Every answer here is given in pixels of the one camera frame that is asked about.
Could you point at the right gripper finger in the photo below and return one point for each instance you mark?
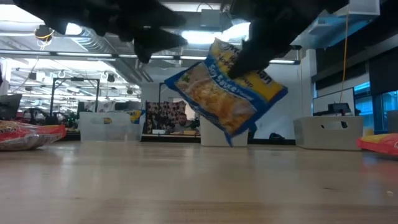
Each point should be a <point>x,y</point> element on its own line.
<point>250,62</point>

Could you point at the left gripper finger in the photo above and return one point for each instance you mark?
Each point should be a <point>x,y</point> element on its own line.
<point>168,21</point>
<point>164,40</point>

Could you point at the pale grey plastic bin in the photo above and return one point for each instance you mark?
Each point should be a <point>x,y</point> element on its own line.
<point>311,137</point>

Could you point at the orange Maruchan ramen pack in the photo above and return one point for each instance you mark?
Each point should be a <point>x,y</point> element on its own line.
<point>379,144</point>
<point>28,137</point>

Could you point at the grey ceiling box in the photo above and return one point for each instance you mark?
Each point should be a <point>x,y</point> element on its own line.
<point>211,18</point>

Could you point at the patterned cloth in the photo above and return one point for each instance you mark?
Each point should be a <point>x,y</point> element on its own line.
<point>160,115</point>

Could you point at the long ceiling tube light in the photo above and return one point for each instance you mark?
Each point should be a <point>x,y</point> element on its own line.
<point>62,54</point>

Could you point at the white plastic bin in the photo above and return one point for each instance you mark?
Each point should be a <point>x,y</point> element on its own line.
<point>211,133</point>

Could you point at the person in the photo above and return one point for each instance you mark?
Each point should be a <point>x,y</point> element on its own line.
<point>185,124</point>

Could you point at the white whiteboard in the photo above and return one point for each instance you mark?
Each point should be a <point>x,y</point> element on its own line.
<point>332,99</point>

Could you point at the black background device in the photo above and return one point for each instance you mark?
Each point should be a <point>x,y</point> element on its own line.
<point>337,109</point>

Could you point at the clear plastic bin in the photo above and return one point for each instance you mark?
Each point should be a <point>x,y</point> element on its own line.
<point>93,130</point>

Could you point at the blue-lit window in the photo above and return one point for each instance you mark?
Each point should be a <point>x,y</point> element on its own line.
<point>363,99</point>

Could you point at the black background robot arms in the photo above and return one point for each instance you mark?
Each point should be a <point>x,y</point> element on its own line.
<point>46,116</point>

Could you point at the dark grey monitor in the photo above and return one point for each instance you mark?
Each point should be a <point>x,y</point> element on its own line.
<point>11,105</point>

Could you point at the silver ventilation duct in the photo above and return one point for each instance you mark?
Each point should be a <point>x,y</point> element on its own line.
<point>335,25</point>

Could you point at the black background rig frame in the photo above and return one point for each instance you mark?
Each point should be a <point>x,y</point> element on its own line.
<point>76,79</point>

